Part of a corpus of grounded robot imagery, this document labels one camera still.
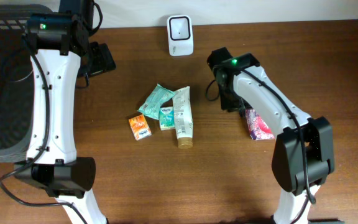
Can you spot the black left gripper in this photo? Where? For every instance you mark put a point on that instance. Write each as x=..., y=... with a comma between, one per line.
x=104, y=60

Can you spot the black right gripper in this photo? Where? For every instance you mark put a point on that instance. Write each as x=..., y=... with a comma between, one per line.
x=226, y=101

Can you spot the red purple tissue pack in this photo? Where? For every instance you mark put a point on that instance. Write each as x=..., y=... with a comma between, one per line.
x=257, y=127

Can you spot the white conditioner tube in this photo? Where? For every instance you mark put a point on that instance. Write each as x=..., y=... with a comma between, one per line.
x=183, y=118

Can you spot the teal Kleenex tissue pack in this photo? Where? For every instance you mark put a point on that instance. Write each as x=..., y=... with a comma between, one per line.
x=166, y=118

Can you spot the teal wet wipes pack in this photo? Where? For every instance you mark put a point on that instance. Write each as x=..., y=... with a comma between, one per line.
x=151, y=106

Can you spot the orange tissue pack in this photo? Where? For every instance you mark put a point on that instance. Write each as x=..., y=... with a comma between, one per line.
x=139, y=127

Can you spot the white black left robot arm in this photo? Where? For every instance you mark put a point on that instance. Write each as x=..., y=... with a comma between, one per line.
x=60, y=52

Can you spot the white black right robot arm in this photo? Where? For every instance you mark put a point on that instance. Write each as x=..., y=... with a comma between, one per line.
x=304, y=148

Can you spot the white barcode scanner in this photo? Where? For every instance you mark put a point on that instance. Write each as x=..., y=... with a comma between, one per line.
x=180, y=35

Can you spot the grey plastic mesh basket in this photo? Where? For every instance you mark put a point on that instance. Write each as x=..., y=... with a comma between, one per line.
x=16, y=82

